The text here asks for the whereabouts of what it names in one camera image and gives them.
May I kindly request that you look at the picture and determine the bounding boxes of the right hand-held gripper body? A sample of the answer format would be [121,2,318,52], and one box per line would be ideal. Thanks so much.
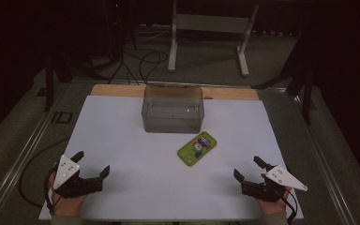
[241,164,308,203]

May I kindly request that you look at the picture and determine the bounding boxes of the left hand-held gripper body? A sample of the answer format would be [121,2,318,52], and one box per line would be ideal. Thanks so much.
[52,154,104,200]

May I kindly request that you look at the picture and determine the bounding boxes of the clear plastic storage box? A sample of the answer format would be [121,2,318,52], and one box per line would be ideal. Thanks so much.
[141,83,205,135]

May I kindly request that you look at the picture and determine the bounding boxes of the person's right hand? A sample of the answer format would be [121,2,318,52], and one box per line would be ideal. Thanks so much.
[256,187,292,216]

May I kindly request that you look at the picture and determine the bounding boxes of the person's left hand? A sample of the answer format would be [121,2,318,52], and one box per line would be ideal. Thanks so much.
[48,172,87,218]

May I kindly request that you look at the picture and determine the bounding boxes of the white table sheet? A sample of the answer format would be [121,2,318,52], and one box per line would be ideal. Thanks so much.
[37,95,305,221]

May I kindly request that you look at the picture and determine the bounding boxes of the black metal stand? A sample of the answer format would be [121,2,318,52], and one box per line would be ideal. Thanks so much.
[37,52,76,113]
[251,31,316,126]

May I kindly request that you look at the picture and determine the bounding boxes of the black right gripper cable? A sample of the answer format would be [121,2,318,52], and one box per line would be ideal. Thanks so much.
[281,187,298,225]

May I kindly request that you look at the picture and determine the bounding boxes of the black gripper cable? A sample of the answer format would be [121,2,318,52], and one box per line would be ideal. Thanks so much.
[281,187,298,225]
[18,135,73,217]

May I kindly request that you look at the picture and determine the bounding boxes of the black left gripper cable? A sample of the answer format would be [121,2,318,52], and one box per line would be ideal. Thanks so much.
[18,135,73,217]

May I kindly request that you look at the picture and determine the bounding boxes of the metal floor rail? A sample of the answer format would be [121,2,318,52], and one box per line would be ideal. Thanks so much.
[289,90,355,225]
[0,83,71,225]

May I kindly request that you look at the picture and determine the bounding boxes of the black floor cables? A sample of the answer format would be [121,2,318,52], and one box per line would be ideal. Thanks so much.
[107,50,170,86]

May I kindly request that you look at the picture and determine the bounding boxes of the white metal stand frame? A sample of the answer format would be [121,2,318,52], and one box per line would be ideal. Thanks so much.
[167,0,260,78]

